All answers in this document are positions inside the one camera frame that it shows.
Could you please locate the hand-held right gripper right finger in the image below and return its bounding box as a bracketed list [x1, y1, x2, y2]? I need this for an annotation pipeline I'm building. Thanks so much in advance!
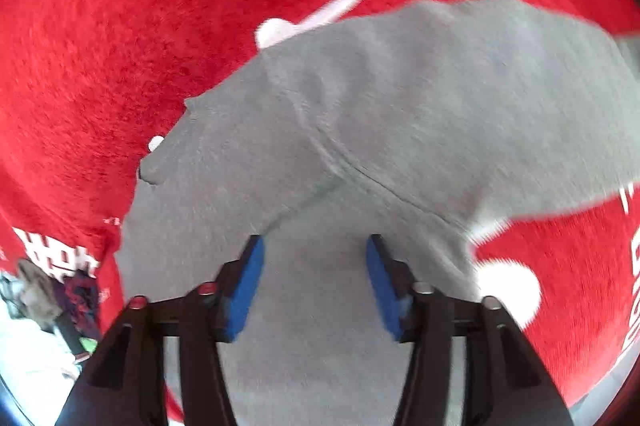
[365, 234, 576, 426]

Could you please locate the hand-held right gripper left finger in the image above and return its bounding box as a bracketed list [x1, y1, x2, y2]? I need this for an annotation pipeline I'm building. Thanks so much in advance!
[55, 234, 266, 426]

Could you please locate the red printed blanket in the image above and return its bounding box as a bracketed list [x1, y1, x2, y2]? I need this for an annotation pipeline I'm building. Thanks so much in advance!
[0, 0, 640, 426]

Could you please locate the grey fleece garment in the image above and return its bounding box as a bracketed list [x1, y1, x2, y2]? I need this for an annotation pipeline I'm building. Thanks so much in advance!
[116, 0, 640, 426]

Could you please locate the dark patterned cloth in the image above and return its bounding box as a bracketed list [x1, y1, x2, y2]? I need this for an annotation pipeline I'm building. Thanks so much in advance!
[54, 268, 104, 343]

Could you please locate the beige fluffy cloth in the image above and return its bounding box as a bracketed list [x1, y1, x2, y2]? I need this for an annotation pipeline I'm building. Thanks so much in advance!
[17, 258, 57, 332]

